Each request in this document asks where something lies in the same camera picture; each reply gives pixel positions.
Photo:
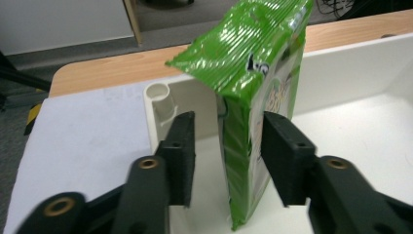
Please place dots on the white table mat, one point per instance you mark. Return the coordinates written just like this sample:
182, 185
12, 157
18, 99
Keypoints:
84, 130

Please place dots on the green snack packet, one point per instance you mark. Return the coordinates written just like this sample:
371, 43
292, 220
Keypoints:
240, 65

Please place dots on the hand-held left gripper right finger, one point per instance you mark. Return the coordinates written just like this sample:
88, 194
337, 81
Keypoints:
285, 156

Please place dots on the white cabinet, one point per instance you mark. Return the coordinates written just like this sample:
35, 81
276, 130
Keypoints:
65, 22

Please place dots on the black metal stand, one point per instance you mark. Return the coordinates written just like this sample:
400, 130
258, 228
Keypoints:
22, 78

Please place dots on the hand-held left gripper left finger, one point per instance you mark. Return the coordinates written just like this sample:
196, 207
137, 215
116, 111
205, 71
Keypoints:
177, 156

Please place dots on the yellow black tape strip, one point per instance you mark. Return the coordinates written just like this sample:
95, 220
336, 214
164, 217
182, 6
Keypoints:
32, 117

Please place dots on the white plastic tray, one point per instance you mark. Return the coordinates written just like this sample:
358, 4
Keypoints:
350, 130

